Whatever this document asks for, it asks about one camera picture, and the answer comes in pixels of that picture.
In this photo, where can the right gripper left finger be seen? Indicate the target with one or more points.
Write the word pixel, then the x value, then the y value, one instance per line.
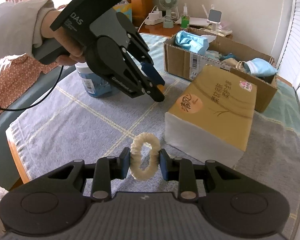
pixel 107 169

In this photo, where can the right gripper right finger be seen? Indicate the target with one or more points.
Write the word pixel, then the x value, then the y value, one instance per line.
pixel 180 170

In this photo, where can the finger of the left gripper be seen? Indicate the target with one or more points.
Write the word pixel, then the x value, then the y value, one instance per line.
pixel 113 63
pixel 138 48

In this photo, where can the cream fuzzy scrunchie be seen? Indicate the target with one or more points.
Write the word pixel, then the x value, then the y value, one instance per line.
pixel 144 156

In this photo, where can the blue face mask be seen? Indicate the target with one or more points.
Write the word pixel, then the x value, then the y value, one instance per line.
pixel 192 42

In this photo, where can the blue face mask pack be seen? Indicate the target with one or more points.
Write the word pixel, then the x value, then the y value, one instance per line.
pixel 259 67

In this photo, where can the blue patterned fabric sachet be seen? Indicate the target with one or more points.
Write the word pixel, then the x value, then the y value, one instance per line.
pixel 228 56

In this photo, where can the cream drawstring pouch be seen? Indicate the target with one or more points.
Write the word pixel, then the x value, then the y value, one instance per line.
pixel 235 66

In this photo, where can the white sleeve forearm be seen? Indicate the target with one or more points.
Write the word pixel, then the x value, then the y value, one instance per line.
pixel 20 25

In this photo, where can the person's left hand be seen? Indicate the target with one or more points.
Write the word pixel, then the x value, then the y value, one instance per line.
pixel 73 47

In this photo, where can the wooden side table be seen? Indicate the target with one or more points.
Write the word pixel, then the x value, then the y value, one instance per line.
pixel 158 29

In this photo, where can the white lid plastic jar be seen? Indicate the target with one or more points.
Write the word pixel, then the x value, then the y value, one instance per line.
pixel 94 85

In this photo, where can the white power strip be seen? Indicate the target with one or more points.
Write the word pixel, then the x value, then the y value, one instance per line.
pixel 154 18

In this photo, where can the yellow blue snack bag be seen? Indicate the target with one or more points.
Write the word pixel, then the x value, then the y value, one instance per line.
pixel 125 7

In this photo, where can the orange wooden headboard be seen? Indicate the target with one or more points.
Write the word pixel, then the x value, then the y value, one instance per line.
pixel 140 10

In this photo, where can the brown cardboard box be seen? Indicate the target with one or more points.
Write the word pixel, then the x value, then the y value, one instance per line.
pixel 186 64

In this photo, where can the small green desk fan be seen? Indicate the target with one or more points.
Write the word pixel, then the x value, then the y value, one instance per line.
pixel 168 5

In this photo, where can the green small bottle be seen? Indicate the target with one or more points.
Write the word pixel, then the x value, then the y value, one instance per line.
pixel 185 18

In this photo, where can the gold tissue pack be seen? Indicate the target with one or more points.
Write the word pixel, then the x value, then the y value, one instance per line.
pixel 212 118

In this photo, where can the grey blue checked towel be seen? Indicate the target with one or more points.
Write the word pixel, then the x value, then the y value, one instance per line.
pixel 71 125

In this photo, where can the white router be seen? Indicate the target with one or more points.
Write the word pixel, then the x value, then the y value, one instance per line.
pixel 222 28

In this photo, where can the brown floral cloth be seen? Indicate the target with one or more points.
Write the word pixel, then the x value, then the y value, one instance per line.
pixel 17 75

